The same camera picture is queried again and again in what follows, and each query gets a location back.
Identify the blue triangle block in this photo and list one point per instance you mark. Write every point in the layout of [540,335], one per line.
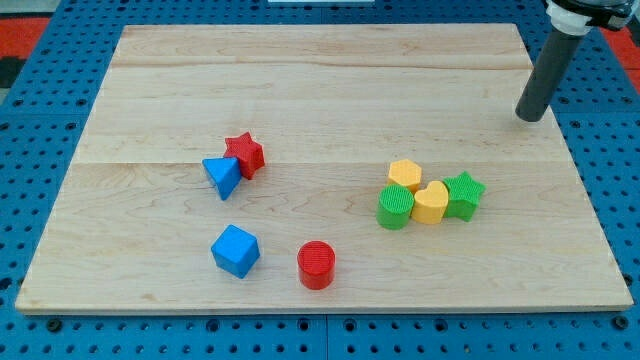
[224,174]

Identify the yellow heart block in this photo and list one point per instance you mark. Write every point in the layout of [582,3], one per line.
[430,203]

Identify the green cylinder block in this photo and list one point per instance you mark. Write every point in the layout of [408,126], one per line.
[395,204]

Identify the red star block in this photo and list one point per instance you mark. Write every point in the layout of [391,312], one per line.
[248,152]

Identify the yellow hexagon block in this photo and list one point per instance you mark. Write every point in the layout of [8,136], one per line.
[405,173]

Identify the wooden board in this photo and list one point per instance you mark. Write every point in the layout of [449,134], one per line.
[131,230]

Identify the green star block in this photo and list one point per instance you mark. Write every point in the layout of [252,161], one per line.
[464,196]

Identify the blue cube block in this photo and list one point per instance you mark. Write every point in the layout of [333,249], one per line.
[236,251]

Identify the red cylinder block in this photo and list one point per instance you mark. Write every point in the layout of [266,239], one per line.
[316,262]

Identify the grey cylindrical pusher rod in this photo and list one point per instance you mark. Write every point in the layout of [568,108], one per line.
[549,69]

